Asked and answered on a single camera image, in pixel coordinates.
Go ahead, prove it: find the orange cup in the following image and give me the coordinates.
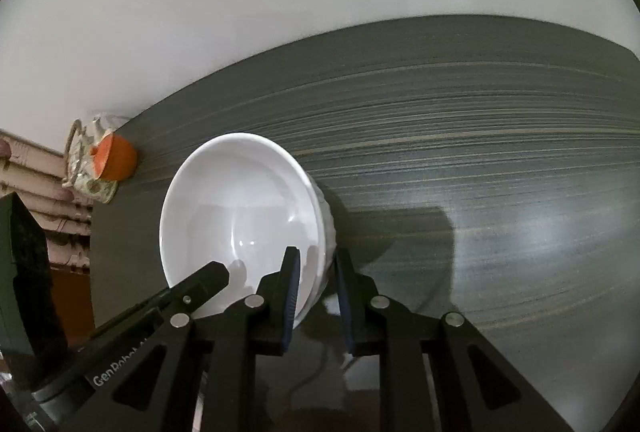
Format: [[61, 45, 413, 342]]
[[91, 133, 139, 182]]

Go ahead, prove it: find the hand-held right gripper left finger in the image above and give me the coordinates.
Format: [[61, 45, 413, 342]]
[[59, 246, 302, 432]]

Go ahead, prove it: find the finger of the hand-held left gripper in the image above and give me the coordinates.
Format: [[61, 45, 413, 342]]
[[150, 261, 231, 315]]

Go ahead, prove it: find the floral ceramic teapot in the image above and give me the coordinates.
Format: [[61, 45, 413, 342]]
[[62, 112, 131, 204]]

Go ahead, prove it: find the white bowl with blue base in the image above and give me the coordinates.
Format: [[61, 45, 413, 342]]
[[159, 132, 335, 330]]

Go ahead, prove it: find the wooden cabinet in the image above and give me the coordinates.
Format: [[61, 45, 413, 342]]
[[47, 265, 97, 344]]

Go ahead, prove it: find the beige pleated curtain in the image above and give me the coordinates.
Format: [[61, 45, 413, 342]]
[[0, 128, 94, 270]]

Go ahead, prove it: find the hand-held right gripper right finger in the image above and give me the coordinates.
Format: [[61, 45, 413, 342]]
[[334, 248, 576, 432]]

